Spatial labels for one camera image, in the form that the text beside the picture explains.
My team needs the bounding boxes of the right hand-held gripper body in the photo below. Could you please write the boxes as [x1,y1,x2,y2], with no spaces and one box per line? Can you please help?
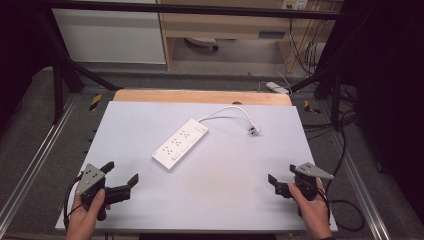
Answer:
[276,162,335,202]

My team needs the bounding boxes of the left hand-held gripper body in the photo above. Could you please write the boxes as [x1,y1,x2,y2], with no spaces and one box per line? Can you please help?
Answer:
[75,163,130,222]

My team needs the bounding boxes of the white power strip cable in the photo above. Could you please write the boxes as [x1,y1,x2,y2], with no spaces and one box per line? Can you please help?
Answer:
[197,105,256,128]

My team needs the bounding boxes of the person's right hand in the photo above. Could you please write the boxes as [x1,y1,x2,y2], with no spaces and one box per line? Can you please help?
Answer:
[288,182,335,240]

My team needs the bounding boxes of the person's left hand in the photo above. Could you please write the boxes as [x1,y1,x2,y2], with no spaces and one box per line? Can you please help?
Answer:
[65,189,107,240]

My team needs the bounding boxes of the white table cover sheet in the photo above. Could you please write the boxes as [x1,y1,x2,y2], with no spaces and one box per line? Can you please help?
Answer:
[54,101,339,233]

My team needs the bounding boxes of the yellow black tape strip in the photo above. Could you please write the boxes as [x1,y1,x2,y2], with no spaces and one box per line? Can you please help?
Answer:
[88,93,103,112]
[303,99,321,115]

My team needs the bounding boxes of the white floor power strip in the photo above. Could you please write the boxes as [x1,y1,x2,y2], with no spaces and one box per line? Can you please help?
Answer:
[265,81,291,96]

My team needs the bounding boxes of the wooden table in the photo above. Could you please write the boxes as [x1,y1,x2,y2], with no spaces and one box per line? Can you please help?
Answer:
[113,88,293,107]

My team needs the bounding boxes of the white cabinet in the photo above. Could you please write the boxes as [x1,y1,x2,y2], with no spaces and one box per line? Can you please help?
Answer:
[51,7,167,65]

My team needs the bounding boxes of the white chair base with caster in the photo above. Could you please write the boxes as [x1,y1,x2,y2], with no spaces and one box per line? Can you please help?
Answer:
[184,36,220,52]

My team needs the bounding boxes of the wooden desk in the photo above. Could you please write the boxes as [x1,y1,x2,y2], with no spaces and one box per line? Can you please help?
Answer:
[155,0,345,72]

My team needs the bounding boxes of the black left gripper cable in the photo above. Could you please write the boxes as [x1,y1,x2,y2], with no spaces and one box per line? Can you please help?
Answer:
[62,175,85,232]

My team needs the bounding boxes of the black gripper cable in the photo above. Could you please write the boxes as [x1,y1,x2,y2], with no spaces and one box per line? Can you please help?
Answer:
[316,186,366,233]
[62,175,85,232]

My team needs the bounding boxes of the aluminium rail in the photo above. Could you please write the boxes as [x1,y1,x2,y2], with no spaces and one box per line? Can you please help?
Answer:
[0,94,80,228]
[324,113,392,240]

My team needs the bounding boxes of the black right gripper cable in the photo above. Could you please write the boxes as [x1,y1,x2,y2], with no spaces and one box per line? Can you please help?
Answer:
[316,186,366,233]

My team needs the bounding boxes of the black floor cables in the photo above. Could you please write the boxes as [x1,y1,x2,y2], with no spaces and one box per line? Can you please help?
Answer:
[301,84,359,194]

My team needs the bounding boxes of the bundle of hanging cables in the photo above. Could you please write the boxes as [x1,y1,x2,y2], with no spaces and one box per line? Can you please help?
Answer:
[288,9,323,76]

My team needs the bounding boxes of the white wall outlet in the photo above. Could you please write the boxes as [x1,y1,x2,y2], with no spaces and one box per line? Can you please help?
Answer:
[281,0,310,11]

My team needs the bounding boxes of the black metal frame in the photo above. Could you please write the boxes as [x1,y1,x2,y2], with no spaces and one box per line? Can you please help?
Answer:
[31,0,348,132]

